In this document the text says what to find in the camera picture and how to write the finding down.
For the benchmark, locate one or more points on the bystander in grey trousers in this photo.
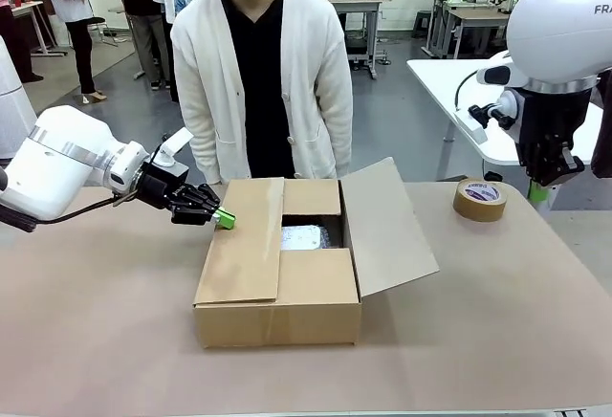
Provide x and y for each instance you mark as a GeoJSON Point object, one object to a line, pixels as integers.
{"type": "Point", "coordinates": [138, 6]}

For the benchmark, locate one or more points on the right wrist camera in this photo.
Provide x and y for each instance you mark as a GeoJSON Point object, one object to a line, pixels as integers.
{"type": "Point", "coordinates": [492, 116]}

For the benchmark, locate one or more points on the background brown top table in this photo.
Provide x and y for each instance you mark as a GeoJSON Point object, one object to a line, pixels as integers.
{"type": "Point", "coordinates": [473, 13]}

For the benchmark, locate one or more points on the bystander in dark trousers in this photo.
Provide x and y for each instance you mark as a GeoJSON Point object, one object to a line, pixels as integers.
{"type": "Point", "coordinates": [14, 34]}

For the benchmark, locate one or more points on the person in white cardigan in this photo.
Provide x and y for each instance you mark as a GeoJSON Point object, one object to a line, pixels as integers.
{"type": "Point", "coordinates": [311, 101]}

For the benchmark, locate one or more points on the bystander black trousers tan shoes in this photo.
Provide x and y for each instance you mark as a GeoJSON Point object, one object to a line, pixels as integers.
{"type": "Point", "coordinates": [79, 6]}

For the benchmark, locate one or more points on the white side table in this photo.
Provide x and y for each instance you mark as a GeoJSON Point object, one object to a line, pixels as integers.
{"type": "Point", "coordinates": [440, 77]}

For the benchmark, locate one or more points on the person's left forearm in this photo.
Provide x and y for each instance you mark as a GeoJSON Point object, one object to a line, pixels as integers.
{"type": "Point", "coordinates": [337, 149]}

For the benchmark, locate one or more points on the person's right forearm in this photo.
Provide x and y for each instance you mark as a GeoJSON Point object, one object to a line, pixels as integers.
{"type": "Point", "coordinates": [203, 159]}

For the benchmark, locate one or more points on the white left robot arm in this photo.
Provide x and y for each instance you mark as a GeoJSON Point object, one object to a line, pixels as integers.
{"type": "Point", "coordinates": [57, 163]}

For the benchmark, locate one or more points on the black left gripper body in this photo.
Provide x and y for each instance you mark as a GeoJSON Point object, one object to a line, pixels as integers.
{"type": "Point", "coordinates": [160, 190]}

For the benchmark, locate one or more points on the brown cardboard box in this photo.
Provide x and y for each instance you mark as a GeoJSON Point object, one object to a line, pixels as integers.
{"type": "Point", "coordinates": [277, 321]}

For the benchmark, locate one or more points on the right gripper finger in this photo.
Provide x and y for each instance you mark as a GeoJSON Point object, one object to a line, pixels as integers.
{"type": "Point", "coordinates": [566, 168]}
{"type": "Point", "coordinates": [535, 168]}

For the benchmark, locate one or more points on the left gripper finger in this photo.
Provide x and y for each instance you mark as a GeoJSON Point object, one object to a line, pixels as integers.
{"type": "Point", "coordinates": [203, 194]}
{"type": "Point", "coordinates": [191, 216]}

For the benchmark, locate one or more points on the tall white air purifier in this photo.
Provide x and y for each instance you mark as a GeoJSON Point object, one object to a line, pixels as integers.
{"type": "Point", "coordinates": [14, 101]}

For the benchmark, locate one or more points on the brown packing tape roll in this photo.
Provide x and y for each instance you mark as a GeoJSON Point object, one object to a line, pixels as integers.
{"type": "Point", "coordinates": [479, 209]}

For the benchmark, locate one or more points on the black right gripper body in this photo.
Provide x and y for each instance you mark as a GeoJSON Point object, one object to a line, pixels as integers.
{"type": "Point", "coordinates": [554, 120]}

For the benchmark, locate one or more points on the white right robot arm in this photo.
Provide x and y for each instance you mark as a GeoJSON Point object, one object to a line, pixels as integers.
{"type": "Point", "coordinates": [559, 29]}

